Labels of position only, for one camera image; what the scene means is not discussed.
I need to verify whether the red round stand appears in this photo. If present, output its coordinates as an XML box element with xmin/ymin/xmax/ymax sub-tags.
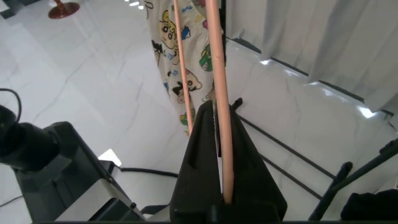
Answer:
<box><xmin>47</xmin><ymin>0</ymin><xmax>81</xmax><ymax>20</ymax></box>

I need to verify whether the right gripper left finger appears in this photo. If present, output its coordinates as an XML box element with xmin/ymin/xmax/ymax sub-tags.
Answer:
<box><xmin>169</xmin><ymin>100</ymin><xmax>223</xmax><ymax>223</ymax></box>

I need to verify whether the white curtain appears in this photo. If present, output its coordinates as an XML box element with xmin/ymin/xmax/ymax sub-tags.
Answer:
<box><xmin>225</xmin><ymin>0</ymin><xmax>398</xmax><ymax>113</ymax></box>

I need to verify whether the black clothes rack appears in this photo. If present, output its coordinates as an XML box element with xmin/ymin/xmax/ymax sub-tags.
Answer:
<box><xmin>217</xmin><ymin>0</ymin><xmax>398</xmax><ymax>222</ymax></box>

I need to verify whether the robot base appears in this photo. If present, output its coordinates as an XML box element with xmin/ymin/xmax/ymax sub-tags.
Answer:
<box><xmin>14</xmin><ymin>121</ymin><xmax>175</xmax><ymax>223</ymax></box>

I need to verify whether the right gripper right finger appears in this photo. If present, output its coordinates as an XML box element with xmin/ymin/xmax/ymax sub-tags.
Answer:
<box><xmin>222</xmin><ymin>104</ymin><xmax>289</xmax><ymax>223</ymax></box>

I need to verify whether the black cable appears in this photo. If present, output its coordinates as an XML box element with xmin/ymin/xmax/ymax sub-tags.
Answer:
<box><xmin>0</xmin><ymin>88</ymin><xmax>22</xmax><ymax>124</ymax></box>
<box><xmin>119</xmin><ymin>167</ymin><xmax>180</xmax><ymax>179</ymax></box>

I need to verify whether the pink clothes hanger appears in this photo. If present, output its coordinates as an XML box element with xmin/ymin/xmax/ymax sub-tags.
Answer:
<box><xmin>172</xmin><ymin>0</ymin><xmax>234</xmax><ymax>205</ymax></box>

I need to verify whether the cream printed garment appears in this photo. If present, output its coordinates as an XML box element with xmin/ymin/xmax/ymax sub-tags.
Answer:
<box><xmin>144</xmin><ymin>0</ymin><xmax>226</xmax><ymax>136</ymax></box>

